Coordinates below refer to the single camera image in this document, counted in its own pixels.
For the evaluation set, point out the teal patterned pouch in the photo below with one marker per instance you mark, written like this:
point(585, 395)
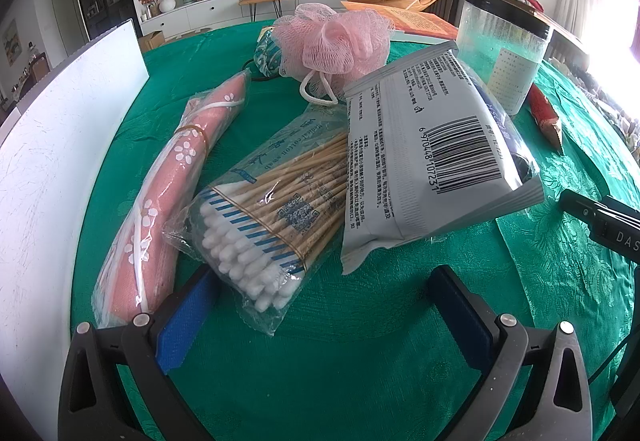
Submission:
point(267, 56)

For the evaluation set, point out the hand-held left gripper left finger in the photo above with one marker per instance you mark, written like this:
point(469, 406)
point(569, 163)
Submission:
point(185, 321)

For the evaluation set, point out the pink mesh bath pouf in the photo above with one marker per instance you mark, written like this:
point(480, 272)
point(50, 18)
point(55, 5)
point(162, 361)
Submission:
point(335, 41)

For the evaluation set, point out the white round vase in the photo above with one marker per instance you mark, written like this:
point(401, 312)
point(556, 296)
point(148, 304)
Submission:
point(167, 5)

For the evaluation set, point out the pink towel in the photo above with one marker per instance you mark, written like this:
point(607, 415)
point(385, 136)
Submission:
point(160, 201)

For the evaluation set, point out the white television cabinet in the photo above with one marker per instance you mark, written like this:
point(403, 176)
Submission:
point(200, 13)

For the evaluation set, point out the orange book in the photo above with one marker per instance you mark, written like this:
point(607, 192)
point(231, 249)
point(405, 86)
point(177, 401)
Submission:
point(420, 21)

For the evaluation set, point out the floral green tablecloth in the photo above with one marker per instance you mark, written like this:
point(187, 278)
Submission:
point(565, 281)

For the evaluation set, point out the white board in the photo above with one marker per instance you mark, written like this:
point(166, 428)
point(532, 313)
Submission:
point(60, 146)

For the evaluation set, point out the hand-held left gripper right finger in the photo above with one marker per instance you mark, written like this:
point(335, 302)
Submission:
point(457, 316)

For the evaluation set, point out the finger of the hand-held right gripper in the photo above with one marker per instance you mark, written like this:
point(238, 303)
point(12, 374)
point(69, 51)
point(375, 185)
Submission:
point(580, 207)

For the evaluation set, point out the plain green tablecloth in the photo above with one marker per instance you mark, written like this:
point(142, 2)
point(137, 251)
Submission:
point(350, 371)

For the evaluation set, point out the red paper packet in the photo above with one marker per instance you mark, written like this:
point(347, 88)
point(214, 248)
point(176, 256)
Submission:
point(545, 113)

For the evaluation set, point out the bag of cotton swabs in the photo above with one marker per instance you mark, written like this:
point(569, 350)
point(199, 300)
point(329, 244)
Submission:
point(265, 226)

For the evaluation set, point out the framed wall picture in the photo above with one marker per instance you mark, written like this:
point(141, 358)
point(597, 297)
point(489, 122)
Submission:
point(11, 37)

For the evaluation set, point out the clear jar with black lid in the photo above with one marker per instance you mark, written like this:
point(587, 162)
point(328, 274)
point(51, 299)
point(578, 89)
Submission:
point(500, 51)

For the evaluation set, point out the grey wet wipes packet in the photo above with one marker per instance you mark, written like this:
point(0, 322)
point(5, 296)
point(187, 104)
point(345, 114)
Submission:
point(415, 156)

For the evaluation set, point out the cardboard box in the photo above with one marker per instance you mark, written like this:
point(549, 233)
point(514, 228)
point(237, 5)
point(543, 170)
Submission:
point(152, 41)

